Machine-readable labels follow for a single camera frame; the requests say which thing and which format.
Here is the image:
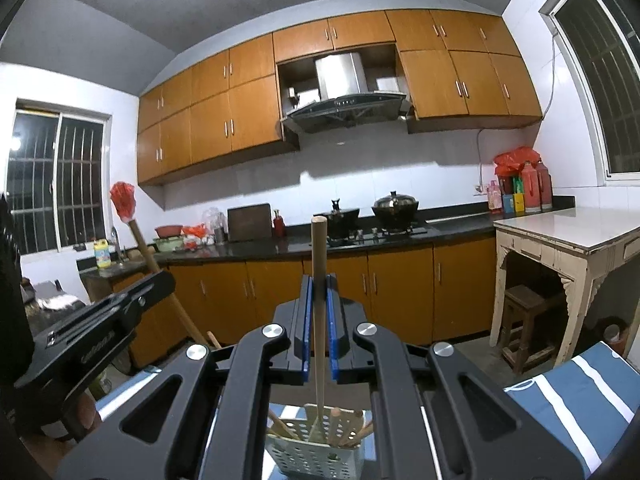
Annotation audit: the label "wall cable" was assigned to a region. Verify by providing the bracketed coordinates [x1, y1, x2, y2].
[474, 30, 560, 197]

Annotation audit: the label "gas stove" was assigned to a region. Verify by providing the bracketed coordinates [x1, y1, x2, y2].
[325, 226, 431, 247]

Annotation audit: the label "red bag over thermoses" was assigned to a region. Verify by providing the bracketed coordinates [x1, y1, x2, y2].
[493, 146, 542, 179]

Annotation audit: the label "wooden base cabinets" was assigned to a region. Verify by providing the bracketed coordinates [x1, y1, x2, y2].
[82, 237, 499, 370]

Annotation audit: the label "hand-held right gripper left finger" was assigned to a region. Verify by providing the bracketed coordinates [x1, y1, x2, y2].
[56, 275, 314, 480]

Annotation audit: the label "red thermos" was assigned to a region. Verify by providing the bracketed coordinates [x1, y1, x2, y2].
[519, 160, 544, 214]
[535, 158, 554, 211]

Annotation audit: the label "black wok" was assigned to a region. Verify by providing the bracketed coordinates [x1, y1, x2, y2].
[314, 198, 361, 239]

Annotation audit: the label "wooden stool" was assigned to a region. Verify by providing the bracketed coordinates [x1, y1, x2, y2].
[499, 284, 562, 377]

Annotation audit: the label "barred window above sink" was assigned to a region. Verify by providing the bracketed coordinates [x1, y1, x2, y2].
[4, 104, 112, 257]

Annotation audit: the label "dark wooden cutting board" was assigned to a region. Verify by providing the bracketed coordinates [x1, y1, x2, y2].
[227, 203, 273, 242]

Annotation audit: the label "blue white striped tablecloth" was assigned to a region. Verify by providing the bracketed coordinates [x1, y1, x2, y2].
[95, 342, 640, 480]

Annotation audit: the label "steel range hood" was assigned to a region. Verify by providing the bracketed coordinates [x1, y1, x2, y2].
[279, 52, 414, 134]

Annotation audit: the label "green perforated chopstick holder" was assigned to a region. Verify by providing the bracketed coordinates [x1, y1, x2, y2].
[263, 402, 365, 479]

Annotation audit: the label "person's left hand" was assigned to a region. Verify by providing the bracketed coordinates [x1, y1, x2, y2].
[20, 387, 104, 467]

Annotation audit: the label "clear plastic bag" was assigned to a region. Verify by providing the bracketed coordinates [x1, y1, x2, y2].
[202, 207, 226, 241]

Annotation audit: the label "pot with metal lid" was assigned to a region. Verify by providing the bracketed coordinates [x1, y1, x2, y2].
[371, 190, 420, 234]

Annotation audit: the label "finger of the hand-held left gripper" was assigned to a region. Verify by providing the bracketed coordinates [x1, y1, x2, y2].
[111, 269, 177, 332]

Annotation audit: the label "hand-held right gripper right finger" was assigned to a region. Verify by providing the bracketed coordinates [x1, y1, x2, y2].
[327, 273, 587, 480]

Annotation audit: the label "wooden wall cabinets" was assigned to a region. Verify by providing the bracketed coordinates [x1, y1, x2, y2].
[136, 9, 544, 187]

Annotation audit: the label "red bag beside bowls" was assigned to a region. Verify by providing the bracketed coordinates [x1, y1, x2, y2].
[181, 224, 207, 249]

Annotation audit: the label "barred window beside table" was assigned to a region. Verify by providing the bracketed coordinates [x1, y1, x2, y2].
[539, 0, 640, 186]

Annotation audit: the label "white painted table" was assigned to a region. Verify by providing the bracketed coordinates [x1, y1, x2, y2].
[489, 205, 640, 357]

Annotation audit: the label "black kitchen countertop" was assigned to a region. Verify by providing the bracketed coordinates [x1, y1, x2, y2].
[76, 195, 577, 277]

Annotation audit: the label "hanging red plastic bag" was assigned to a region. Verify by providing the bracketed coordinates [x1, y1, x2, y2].
[109, 181, 137, 224]

